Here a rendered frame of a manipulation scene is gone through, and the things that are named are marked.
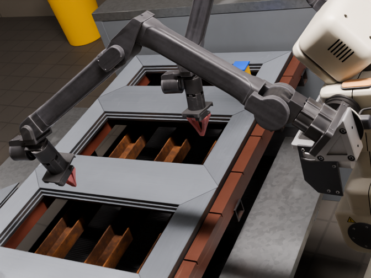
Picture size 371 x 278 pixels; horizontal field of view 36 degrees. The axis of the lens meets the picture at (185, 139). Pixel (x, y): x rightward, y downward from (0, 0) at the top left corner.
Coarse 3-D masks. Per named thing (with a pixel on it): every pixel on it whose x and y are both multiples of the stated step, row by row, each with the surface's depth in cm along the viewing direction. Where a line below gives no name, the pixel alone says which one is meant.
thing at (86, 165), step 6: (84, 156) 206; (90, 156) 205; (84, 162) 203; (90, 162) 202; (96, 162) 201; (78, 168) 201; (84, 168) 200; (90, 168) 199; (78, 174) 198; (84, 174) 197; (78, 180) 195; (60, 186) 195; (66, 186) 194; (72, 186) 193; (78, 186) 192
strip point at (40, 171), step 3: (42, 165) 209; (36, 168) 209; (39, 168) 208; (42, 168) 208; (45, 168) 207; (36, 171) 207; (39, 171) 207; (42, 171) 206; (45, 171) 206; (36, 174) 205; (39, 174) 205; (42, 174) 204; (39, 177) 204; (42, 177) 203; (39, 180) 202; (42, 180) 201; (39, 183) 201; (42, 183) 200; (39, 186) 199
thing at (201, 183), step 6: (204, 168) 181; (198, 174) 179; (204, 174) 179; (198, 180) 177; (204, 180) 176; (210, 180) 175; (192, 186) 176; (198, 186) 175; (204, 186) 174; (192, 192) 174; (198, 192) 173; (204, 192) 172; (186, 198) 172; (192, 198) 171; (180, 204) 171
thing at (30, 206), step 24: (144, 72) 249; (144, 120) 219; (168, 120) 214; (216, 120) 204; (48, 192) 197; (72, 192) 192; (216, 192) 172; (24, 216) 191; (0, 240) 183; (192, 240) 160
